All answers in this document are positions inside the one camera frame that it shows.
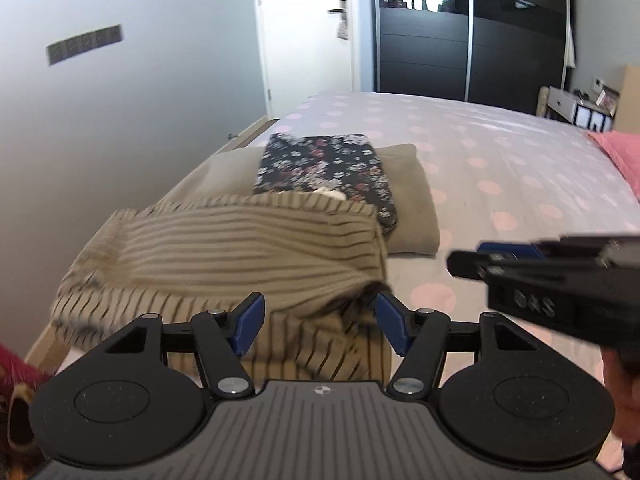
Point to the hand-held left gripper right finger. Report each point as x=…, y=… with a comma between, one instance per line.
x=392, y=322

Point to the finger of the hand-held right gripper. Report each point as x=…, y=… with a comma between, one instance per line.
x=510, y=249
x=470, y=264

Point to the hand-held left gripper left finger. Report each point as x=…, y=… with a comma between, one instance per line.
x=250, y=322

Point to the beige striped pants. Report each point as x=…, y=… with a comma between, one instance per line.
x=225, y=255

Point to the beige striped shirt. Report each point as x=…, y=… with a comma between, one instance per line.
x=320, y=355

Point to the person's right hand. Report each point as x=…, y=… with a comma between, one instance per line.
x=622, y=395

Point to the beige folded garment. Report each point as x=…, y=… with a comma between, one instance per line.
x=410, y=200

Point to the polka dot bed sheet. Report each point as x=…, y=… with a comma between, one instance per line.
x=500, y=160

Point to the pink pillow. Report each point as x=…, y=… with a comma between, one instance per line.
x=625, y=152

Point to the white nightstand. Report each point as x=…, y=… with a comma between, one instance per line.
x=565, y=105

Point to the dark floral folded garment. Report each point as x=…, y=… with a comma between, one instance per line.
x=325, y=165

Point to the cream padded headboard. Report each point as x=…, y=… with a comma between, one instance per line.
x=631, y=100

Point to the white hanging garment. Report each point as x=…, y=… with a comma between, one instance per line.
x=570, y=50

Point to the black sliding door wardrobe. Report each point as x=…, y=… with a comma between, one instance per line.
x=425, y=50

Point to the red patterned plush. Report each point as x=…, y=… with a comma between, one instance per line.
x=20, y=375

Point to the patterned door hanging tag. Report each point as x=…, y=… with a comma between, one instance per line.
x=342, y=27

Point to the white room door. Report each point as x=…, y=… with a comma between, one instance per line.
x=300, y=35

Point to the small photo frame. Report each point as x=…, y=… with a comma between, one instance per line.
x=609, y=100

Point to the small white wall thermostat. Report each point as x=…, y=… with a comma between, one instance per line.
x=598, y=83

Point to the grey wall switch panel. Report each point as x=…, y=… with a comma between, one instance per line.
x=85, y=44

